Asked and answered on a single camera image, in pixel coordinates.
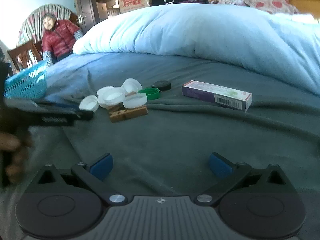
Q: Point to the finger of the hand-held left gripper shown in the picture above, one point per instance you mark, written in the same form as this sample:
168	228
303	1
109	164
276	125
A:
82	116
62	106

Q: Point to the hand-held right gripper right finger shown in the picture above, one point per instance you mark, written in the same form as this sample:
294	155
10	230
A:
220	165

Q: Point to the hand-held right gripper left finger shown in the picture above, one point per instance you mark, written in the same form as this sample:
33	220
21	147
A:
101	167

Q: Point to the blue plastic basket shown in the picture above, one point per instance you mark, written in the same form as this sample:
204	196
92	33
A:
27	82

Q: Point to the black bottle cap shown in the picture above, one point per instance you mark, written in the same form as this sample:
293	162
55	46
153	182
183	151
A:
162	85

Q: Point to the person's left hand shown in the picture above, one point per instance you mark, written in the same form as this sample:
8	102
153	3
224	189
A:
13	150

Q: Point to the wooden clothespin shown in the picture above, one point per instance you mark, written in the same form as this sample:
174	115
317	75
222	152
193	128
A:
115	108
128	114

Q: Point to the brown wooden chair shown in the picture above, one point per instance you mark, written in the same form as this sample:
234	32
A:
25	52

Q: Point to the grey blue bed blanket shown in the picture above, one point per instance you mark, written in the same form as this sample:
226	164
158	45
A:
162	135

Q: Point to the purple white medicine box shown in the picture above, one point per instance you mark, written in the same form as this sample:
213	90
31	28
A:
212	93

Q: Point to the green bottle cap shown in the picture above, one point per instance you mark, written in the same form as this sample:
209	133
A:
151	93

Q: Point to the striped cloth covered armchair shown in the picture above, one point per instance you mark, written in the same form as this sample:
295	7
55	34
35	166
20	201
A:
30	22

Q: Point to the dark wooden door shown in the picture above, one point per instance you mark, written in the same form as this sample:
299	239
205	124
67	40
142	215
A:
85	2

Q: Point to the red print cardboard box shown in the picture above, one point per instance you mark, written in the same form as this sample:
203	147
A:
135	2

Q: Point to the light blue duvet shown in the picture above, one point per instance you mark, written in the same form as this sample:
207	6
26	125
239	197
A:
187	30

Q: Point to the dark cloth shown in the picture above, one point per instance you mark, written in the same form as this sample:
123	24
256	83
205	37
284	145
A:
167	0

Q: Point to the red dotted floral pillow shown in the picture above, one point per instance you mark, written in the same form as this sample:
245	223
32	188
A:
270	2

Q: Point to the wooden headboard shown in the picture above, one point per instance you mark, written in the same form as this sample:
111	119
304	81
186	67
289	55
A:
305	1

